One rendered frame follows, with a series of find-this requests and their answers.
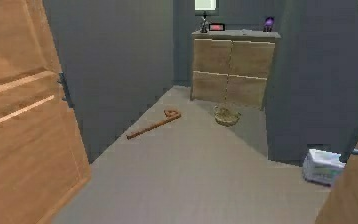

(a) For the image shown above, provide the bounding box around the brown wooden stick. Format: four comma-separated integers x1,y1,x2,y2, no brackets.
126,108,182,141

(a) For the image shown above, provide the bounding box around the woven basket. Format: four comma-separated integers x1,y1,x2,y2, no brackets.
213,105,242,128

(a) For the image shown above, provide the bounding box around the wooden chest of drawers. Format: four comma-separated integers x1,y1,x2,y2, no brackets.
189,29,282,110

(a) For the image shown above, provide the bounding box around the red alarm clock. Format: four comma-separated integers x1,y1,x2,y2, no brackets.
208,23,226,32

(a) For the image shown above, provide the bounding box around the pale window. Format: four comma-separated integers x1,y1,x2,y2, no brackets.
194,0,219,12

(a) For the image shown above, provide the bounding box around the white box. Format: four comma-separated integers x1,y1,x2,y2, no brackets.
302,148,347,187

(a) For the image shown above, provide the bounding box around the wooden room door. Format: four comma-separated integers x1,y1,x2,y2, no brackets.
0,0,92,224

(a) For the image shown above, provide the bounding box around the black door handle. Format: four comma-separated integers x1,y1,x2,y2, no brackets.
57,71,74,108

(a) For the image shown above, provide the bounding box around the wooden door with grey handle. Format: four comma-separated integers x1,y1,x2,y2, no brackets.
314,130,358,224

